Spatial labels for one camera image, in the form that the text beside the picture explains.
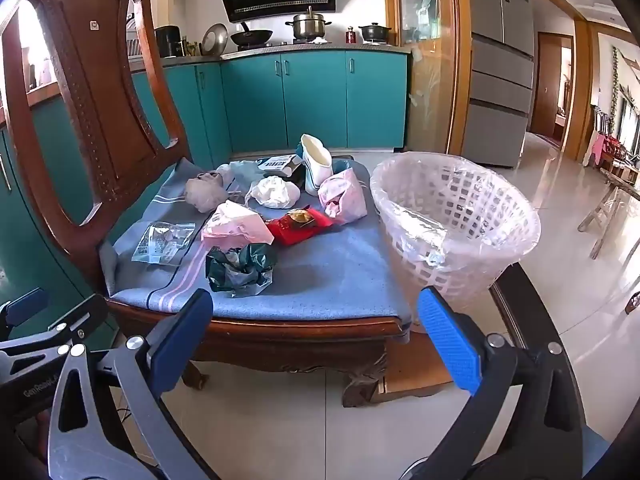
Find pink white wrapper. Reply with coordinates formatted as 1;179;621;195
318;168;368;224

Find wood framed glass door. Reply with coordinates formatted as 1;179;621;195
385;0;472;155

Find wooden interior doorway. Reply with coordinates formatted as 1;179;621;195
529;32;574;148

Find white dish rack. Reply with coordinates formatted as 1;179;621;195
125;13;142;58

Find black wok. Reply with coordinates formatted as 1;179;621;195
231;22;272;50

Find grey refrigerator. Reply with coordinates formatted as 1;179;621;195
463;0;534;168

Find blue striped seat cloth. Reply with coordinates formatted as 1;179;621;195
99;159;411;327

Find black casserole pot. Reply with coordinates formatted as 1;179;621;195
360;23;390;44

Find carved wooden chair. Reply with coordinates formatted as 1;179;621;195
1;0;409;408

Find teal kitchen cabinets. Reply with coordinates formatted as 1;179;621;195
108;46;408;243

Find black air fryer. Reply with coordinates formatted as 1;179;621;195
154;25;183;58

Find light blue plastic bag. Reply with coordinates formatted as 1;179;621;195
216;160;265;195

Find pink plastic bag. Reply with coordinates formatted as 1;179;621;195
201;200;274;252

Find dark green foil wrapper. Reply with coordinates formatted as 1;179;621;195
205;243;278;297

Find white bag with red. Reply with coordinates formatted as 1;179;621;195
184;171;228;214

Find red wrapper with gold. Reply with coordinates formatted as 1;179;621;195
266;207;334;246

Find white blue printed box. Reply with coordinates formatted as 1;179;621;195
258;154;303;179

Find wooden bench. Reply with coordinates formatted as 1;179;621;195
577;169;639;260

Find steel stock pot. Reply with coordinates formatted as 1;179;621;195
286;6;332;42

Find white plastic bag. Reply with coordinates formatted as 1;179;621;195
245;176;300;209

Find red canister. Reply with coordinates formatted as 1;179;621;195
345;26;357;44

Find steel pan lid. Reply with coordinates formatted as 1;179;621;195
200;23;229;56

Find clear plastic packet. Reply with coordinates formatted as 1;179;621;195
131;221;195;266

